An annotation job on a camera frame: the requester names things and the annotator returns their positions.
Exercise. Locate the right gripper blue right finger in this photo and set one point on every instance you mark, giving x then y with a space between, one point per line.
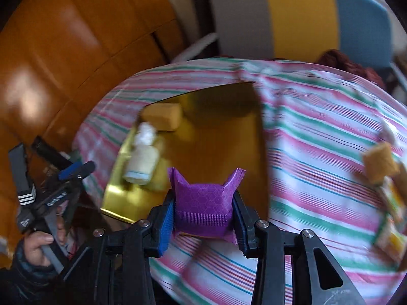
243 225

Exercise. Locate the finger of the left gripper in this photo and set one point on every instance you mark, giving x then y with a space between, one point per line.
50 154
77 170

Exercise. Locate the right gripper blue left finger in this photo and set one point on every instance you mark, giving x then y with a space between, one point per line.
166 222

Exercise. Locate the purple snack packet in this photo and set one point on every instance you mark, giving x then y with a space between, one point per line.
205 210

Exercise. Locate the yellow sponge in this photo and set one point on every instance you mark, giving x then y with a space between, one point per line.
379 163
163 116

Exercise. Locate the weidan cracker pack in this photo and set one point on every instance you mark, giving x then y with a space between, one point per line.
393 201
390 241

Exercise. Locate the person left hand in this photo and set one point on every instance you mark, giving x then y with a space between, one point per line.
32 244

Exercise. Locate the yellow sponge in box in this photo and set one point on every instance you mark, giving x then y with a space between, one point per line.
163 116

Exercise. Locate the striped bed sheet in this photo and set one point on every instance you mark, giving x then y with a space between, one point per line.
318 121

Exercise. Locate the wooden wardrobe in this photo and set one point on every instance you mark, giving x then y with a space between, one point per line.
58 60

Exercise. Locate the dark red garment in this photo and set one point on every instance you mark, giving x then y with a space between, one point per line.
340 61

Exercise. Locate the grey yellow blue armchair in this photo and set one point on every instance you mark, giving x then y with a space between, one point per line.
300 30

